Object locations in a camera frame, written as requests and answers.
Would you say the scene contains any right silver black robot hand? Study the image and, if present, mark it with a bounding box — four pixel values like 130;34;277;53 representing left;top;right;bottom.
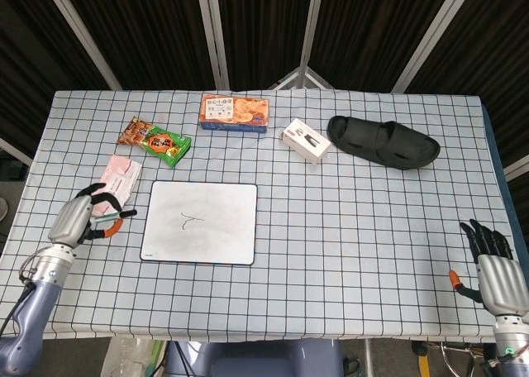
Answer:
448;218;529;317

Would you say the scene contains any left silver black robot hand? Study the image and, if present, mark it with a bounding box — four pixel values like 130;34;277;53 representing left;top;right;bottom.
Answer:
48;182;126;248

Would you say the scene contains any black whiteboard marker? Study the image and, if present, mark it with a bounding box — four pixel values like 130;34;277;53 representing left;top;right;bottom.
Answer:
89;208;138;226

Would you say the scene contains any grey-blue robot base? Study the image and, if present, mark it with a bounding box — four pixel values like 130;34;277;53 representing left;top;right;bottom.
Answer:
164;337;345;377

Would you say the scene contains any white drawing board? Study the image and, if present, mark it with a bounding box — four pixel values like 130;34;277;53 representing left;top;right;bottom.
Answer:
139;179;259;267

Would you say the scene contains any pink wet wipes pack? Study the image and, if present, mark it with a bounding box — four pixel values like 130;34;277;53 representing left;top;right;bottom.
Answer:
91;154;144;220

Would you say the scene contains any green and orange snack bag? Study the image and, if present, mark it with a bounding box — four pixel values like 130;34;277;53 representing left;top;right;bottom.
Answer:
116;117;193;169

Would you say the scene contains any blue checked tablecloth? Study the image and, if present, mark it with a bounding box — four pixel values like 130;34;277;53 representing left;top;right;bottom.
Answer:
7;88;514;346

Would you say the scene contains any black rubber slipper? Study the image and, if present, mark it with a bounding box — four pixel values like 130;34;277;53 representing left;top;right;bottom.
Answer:
326;115;441;172

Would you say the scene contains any orange and blue biscuit box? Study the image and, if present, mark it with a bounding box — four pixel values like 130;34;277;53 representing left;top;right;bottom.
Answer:
198;93;272;136

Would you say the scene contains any small white product box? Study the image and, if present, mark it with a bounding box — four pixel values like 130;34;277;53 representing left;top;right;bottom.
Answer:
281;117;333;165

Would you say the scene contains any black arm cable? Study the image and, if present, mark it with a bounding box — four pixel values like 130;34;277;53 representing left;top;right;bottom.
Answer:
0;280;37;337

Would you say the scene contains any white screen frame post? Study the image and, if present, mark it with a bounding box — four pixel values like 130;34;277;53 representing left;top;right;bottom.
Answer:
193;0;231;92
270;0;334;91
390;0;462;93
40;0;126;92

